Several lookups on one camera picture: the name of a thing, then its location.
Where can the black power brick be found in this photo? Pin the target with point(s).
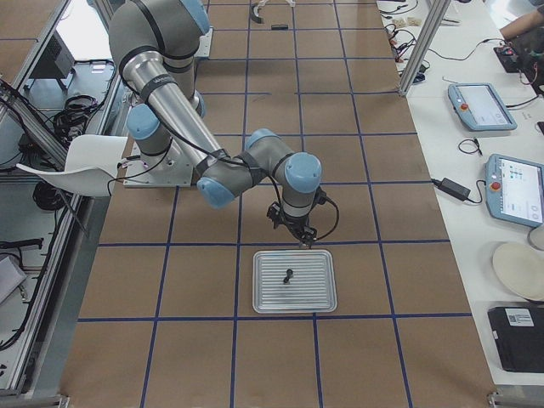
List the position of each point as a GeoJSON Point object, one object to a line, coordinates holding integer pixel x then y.
{"type": "Point", "coordinates": [452, 188]}

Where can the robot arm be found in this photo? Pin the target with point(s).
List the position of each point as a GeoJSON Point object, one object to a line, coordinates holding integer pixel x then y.
{"type": "Point", "coordinates": [153, 44]}

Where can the beige round plate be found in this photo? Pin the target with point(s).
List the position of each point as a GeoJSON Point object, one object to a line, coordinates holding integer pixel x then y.
{"type": "Point", "coordinates": [520, 269]}

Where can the teach pendant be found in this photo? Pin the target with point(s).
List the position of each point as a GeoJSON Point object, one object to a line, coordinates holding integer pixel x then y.
{"type": "Point", "coordinates": [514, 190]}
{"type": "Point", "coordinates": [479, 107]}

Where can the upper teach pendant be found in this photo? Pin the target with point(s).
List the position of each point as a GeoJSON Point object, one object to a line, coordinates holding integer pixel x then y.
{"type": "Point", "coordinates": [479, 107]}

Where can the aluminium frame post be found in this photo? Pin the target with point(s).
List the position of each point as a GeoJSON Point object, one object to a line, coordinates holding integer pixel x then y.
{"type": "Point", "coordinates": [423, 42]}

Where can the black brake pad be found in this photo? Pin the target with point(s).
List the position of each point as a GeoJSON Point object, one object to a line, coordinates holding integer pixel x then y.
{"type": "Point", "coordinates": [279, 27]}

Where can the silver ribbed metal tray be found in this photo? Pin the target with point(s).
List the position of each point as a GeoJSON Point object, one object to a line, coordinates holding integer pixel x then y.
{"type": "Point", "coordinates": [311, 289]}

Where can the lower teach pendant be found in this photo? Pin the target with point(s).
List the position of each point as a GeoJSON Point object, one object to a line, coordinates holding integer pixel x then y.
{"type": "Point", "coordinates": [514, 190]}

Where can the white curved plastic part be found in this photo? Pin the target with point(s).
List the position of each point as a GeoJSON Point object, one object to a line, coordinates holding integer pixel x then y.
{"type": "Point", "coordinates": [290, 3]}

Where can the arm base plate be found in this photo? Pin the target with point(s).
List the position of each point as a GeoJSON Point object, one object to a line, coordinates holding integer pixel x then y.
{"type": "Point", "coordinates": [163, 171]}
{"type": "Point", "coordinates": [205, 45]}

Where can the black laptop case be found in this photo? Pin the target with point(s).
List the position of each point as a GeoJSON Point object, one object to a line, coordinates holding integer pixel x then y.
{"type": "Point", "coordinates": [518, 335]}

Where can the white plastic chair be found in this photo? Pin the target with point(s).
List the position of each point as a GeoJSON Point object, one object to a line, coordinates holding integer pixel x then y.
{"type": "Point", "coordinates": [89, 166]}

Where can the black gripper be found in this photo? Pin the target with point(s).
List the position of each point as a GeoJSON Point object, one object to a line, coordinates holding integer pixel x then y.
{"type": "Point", "coordinates": [297, 224]}

